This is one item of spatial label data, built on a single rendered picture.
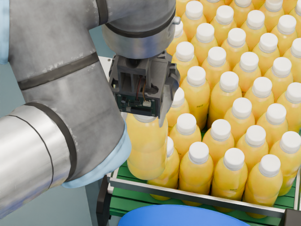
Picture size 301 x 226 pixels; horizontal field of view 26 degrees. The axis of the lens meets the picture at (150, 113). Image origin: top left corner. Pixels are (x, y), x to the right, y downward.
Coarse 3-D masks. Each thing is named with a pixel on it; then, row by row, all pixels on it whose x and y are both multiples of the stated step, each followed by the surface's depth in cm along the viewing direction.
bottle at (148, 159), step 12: (132, 120) 100; (144, 120) 99; (156, 120) 100; (132, 132) 101; (144, 132) 100; (156, 132) 101; (132, 144) 104; (144, 144) 102; (156, 144) 103; (132, 156) 107; (144, 156) 105; (156, 156) 106; (132, 168) 111; (144, 168) 109; (156, 168) 110
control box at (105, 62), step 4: (100, 56) 141; (100, 60) 141; (104, 60) 141; (108, 60) 141; (104, 64) 140; (108, 64) 140; (104, 68) 140; (108, 68) 140; (104, 72) 139; (108, 72) 139; (108, 76) 139; (108, 80) 140
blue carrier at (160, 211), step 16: (144, 208) 111; (160, 208) 109; (176, 208) 108; (192, 208) 107; (128, 224) 112; (144, 224) 109; (160, 224) 107; (176, 224) 106; (192, 224) 106; (208, 224) 106; (224, 224) 107; (240, 224) 108
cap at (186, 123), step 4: (180, 116) 133; (184, 116) 133; (188, 116) 133; (192, 116) 133; (180, 120) 133; (184, 120) 133; (188, 120) 133; (192, 120) 133; (180, 124) 132; (184, 124) 132; (188, 124) 132; (192, 124) 132; (180, 128) 133; (184, 128) 132; (188, 128) 132; (192, 128) 132; (184, 132) 133; (188, 132) 133
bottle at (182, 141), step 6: (174, 126) 136; (174, 132) 135; (180, 132) 134; (192, 132) 134; (198, 132) 136; (174, 138) 135; (180, 138) 134; (186, 138) 134; (192, 138) 134; (198, 138) 136; (174, 144) 136; (180, 144) 135; (186, 144) 135; (180, 150) 136; (186, 150) 136; (180, 156) 139; (180, 162) 141
